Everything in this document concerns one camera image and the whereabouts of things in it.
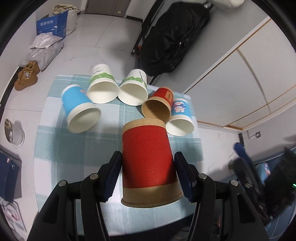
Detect large red paper cup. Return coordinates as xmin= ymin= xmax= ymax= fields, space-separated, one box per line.
xmin=121 ymin=118 xmax=183 ymax=208

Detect blue cartoon paper cup right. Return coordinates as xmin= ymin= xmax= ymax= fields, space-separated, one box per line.
xmin=166 ymin=98 xmax=194 ymax=136

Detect blue paper cup left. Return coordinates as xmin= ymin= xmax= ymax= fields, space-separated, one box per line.
xmin=61 ymin=84 xmax=101 ymax=133

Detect small red paper cup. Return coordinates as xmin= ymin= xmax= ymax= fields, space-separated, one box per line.
xmin=142 ymin=87 xmax=174 ymax=123

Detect green white paper cup left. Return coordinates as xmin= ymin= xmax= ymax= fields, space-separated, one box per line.
xmin=87 ymin=64 xmax=119 ymax=104

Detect green white paper cup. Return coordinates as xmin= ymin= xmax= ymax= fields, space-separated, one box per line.
xmin=87 ymin=64 xmax=119 ymax=104
xmin=118 ymin=69 xmax=149 ymax=106

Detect green white paper cup right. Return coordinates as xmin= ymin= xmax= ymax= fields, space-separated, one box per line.
xmin=118 ymin=69 xmax=149 ymax=106

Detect blue office chair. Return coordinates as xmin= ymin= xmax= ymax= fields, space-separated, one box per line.
xmin=233 ymin=143 xmax=262 ymax=194

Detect dark blue shoe box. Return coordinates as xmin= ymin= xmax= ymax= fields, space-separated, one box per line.
xmin=0 ymin=149 xmax=22 ymax=202

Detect white bucket on floor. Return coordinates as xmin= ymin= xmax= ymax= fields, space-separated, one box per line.
xmin=4 ymin=119 xmax=25 ymax=147

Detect brown plush slippers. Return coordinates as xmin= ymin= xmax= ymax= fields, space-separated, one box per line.
xmin=14 ymin=60 xmax=40 ymax=91

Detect grey plastic parcel bag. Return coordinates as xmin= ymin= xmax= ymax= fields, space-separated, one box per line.
xmin=19 ymin=33 xmax=64 ymax=71

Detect black backpack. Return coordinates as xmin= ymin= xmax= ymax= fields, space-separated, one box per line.
xmin=139 ymin=1 xmax=213 ymax=76

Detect blue cardboard box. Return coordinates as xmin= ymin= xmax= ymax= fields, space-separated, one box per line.
xmin=36 ymin=14 xmax=67 ymax=39

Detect beige bag behind box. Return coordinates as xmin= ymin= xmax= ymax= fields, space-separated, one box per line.
xmin=53 ymin=4 xmax=81 ymax=36

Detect white tote bag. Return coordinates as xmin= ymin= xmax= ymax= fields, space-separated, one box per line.
xmin=208 ymin=0 xmax=244 ymax=9

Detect grey door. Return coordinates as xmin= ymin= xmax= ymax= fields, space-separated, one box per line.
xmin=84 ymin=0 xmax=131 ymax=18

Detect black coat rack stand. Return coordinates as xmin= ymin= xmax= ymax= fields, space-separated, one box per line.
xmin=131 ymin=0 xmax=164 ymax=55

